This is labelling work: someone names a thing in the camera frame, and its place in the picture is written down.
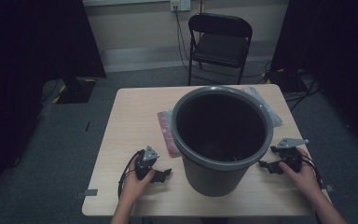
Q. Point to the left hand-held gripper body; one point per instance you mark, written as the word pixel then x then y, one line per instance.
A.
pixel 144 161

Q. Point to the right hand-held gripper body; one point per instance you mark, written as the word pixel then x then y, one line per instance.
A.
pixel 290 155

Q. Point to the grey and pink garbage bag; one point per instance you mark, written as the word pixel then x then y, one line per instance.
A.
pixel 167 133

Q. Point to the dark grey trash bin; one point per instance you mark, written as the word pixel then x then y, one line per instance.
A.
pixel 220 130

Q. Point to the person's left hand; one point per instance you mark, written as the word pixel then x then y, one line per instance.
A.
pixel 135 188

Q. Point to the person's right hand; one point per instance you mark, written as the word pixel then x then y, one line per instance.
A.
pixel 306 180

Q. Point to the grey tape strip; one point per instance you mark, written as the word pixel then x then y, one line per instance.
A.
pixel 90 192
pixel 329 188

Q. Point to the black floor tape mark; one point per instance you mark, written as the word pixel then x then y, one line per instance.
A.
pixel 87 126

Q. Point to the black stand base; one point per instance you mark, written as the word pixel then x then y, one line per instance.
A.
pixel 74 91

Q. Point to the narrow black curtain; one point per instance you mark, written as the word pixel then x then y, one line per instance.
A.
pixel 338 62

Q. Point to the black folding chair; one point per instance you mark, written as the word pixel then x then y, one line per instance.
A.
pixel 220 48

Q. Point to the wide black curtain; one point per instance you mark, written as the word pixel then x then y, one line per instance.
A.
pixel 28 62

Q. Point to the white wall outlet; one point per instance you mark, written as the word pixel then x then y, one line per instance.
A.
pixel 180 4

